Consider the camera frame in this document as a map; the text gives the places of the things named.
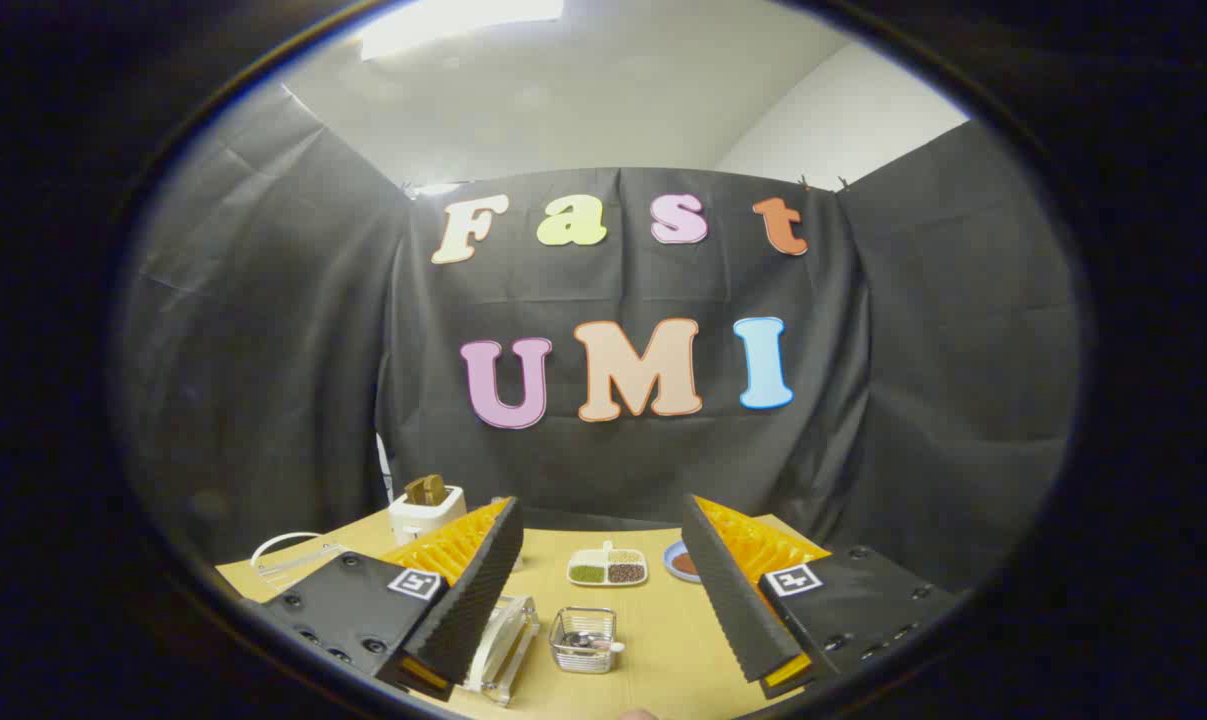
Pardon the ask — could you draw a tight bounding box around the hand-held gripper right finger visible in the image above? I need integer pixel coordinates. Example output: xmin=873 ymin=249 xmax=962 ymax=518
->
xmin=681 ymin=494 xmax=965 ymax=700

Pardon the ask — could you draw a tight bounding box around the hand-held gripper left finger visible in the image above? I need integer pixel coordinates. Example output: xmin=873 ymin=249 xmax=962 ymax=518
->
xmin=261 ymin=496 xmax=525 ymax=702

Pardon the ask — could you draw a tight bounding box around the white divided tray with beans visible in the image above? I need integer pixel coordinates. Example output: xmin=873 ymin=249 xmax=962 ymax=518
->
xmin=566 ymin=541 xmax=650 ymax=588

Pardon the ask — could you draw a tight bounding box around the small blue dish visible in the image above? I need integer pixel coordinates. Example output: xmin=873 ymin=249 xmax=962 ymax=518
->
xmin=662 ymin=540 xmax=705 ymax=585

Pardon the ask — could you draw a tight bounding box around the black backdrop cloth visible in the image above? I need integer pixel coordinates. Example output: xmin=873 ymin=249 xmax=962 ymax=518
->
xmin=113 ymin=85 xmax=1082 ymax=593

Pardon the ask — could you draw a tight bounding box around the clear acrylic dish rack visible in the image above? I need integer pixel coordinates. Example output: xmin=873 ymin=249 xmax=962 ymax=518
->
xmin=461 ymin=594 xmax=542 ymax=708

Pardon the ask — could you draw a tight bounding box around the metal wire basket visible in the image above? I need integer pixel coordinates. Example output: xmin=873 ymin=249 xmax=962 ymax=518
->
xmin=548 ymin=606 xmax=620 ymax=675

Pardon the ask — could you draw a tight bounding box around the clear holder with white hoop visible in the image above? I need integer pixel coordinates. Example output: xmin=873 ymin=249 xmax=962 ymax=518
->
xmin=250 ymin=531 xmax=351 ymax=593

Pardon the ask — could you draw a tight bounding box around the white toaster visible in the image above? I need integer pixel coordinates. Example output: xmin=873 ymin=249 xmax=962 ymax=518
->
xmin=388 ymin=484 xmax=468 ymax=547

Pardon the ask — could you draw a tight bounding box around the white plate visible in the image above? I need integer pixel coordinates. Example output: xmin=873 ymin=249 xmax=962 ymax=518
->
xmin=475 ymin=598 xmax=530 ymax=693

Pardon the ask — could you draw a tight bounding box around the ceiling light panel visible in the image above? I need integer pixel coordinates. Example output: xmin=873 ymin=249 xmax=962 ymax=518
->
xmin=359 ymin=0 xmax=566 ymax=63

